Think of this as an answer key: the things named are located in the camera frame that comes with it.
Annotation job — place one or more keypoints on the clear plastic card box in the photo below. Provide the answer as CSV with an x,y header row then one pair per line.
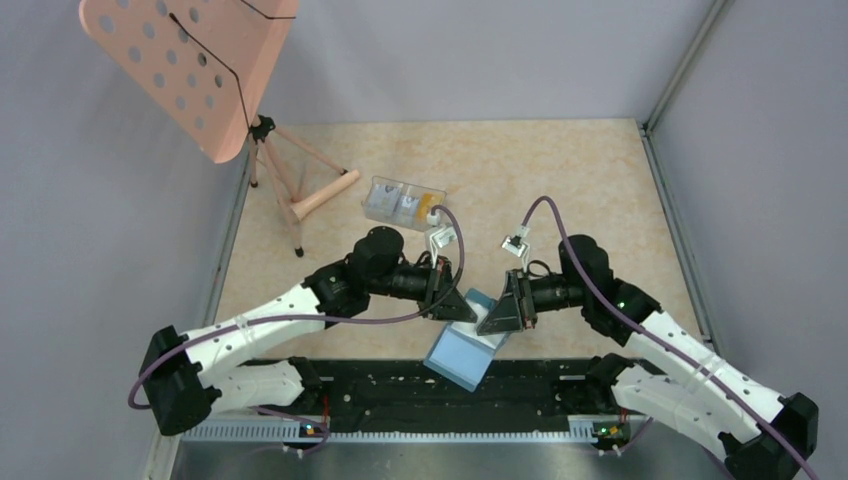
x,y
406,189

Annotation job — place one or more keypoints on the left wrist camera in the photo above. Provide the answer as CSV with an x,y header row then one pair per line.
x,y
439,237

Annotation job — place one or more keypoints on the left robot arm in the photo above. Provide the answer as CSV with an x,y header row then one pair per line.
x,y
187,376

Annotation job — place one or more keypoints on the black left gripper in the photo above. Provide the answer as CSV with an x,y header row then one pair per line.
x,y
453,308

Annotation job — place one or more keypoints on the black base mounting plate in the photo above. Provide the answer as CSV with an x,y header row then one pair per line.
x,y
514,396

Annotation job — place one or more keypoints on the pink perforated music stand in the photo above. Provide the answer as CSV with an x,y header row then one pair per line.
x,y
208,65

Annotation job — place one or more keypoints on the aluminium rail frame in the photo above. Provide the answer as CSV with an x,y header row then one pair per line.
x,y
273,425

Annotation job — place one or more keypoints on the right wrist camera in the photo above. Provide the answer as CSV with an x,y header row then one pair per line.
x,y
516,245

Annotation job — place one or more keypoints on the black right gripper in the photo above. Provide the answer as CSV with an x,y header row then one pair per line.
x,y
513,311

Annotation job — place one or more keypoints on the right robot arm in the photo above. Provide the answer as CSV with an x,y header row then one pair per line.
x,y
755,431

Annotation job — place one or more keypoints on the blue leather card holder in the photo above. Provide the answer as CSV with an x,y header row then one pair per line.
x,y
462,356

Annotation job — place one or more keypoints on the yellow card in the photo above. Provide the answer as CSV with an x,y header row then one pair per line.
x,y
426,204

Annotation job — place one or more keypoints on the white card in box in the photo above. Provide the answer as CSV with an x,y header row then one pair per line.
x,y
383,199
405,211

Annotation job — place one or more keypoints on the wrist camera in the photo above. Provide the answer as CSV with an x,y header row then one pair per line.
x,y
516,245
439,237

